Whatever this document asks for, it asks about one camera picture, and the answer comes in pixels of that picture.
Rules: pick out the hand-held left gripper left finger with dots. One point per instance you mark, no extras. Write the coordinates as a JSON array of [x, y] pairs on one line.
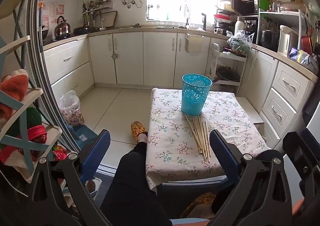
[[96, 151]]

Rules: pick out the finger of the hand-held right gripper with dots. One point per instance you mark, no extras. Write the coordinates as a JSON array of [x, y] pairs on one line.
[[311, 139], [291, 141]]

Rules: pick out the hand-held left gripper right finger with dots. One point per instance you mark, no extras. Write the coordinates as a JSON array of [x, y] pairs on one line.
[[225, 156]]

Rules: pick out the pile of wooden chopsticks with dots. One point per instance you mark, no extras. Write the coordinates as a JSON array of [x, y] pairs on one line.
[[200, 136]]

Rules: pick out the blue perforated plastic basket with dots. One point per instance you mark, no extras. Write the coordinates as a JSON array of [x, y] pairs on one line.
[[195, 98]]

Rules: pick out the blue cardboard box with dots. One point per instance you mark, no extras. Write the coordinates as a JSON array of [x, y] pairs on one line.
[[82, 136]]

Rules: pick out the white panelled drawer cabinet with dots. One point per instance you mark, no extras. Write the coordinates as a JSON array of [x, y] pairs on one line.
[[287, 106]]

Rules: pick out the red floral bag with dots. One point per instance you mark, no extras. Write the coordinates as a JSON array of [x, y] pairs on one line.
[[59, 153]]

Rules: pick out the small grey table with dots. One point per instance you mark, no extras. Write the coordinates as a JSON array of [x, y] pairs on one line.
[[190, 180]]

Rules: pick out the floral plastic bag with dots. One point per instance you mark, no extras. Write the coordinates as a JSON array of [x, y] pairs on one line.
[[71, 111]]

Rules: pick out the yellow floral slipper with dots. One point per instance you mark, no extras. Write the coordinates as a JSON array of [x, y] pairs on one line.
[[197, 206], [138, 129]]

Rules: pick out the person's left leg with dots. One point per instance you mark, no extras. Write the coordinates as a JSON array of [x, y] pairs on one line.
[[135, 178]]

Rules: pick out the blue snack bag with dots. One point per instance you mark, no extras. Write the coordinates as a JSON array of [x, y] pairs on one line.
[[300, 56]]

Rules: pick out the white floral tablecloth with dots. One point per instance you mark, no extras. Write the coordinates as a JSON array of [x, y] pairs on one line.
[[170, 141]]

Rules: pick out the red pouch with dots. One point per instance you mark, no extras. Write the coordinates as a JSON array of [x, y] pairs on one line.
[[37, 136]]

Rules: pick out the red pan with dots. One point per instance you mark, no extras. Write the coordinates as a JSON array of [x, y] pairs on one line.
[[306, 42]]

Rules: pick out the green knitted cloth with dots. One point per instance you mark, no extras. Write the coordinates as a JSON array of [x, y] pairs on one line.
[[32, 117]]

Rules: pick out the white electric water boiler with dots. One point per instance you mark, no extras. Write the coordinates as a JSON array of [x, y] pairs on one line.
[[287, 40]]

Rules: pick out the dark cooking pot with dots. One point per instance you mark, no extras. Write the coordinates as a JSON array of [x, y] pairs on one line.
[[268, 38]]

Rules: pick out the white and teal shelf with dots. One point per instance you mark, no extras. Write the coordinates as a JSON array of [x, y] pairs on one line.
[[25, 98]]

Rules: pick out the white rolling cart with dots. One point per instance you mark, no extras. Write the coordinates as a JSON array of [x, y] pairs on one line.
[[225, 57]]

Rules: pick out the plastic bag of vegetables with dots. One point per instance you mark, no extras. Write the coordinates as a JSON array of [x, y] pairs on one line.
[[238, 42]]

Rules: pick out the white counter shelf rack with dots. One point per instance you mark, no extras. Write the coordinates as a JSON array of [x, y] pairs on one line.
[[280, 15]]

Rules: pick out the orange plush cloth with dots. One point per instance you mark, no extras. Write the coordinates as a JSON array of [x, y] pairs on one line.
[[15, 86]]

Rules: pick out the white thermos jug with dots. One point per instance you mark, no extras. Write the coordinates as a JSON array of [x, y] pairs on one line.
[[240, 27]]

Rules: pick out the white door cabinets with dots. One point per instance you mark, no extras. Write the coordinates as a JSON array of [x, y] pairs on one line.
[[157, 58]]

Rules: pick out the white hanging door bin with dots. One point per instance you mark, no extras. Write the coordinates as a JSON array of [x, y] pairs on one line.
[[195, 45]]

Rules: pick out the green box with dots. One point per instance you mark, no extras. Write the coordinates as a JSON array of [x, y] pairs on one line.
[[263, 3]]

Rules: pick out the black wok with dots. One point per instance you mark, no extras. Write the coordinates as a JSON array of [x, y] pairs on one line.
[[81, 30]]

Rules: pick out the microwave oven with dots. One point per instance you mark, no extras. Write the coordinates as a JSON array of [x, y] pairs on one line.
[[246, 6]]

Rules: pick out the steel kettle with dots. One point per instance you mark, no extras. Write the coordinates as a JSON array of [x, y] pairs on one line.
[[62, 28]]

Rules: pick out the stack of dishes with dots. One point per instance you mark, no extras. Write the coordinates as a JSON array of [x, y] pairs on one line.
[[222, 17]]

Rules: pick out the dark framed board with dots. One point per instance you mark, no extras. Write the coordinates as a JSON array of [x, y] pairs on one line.
[[108, 20]]

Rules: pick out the black tap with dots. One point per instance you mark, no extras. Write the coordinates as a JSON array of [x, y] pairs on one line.
[[204, 21]]

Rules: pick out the chrome kitchen faucet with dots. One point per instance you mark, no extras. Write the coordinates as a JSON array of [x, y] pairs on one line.
[[187, 17]]

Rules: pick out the wall utensil rack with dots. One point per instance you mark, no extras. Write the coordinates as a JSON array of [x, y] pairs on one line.
[[97, 6]]

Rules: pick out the pink wall sticker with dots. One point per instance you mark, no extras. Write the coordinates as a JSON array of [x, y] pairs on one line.
[[60, 10]]

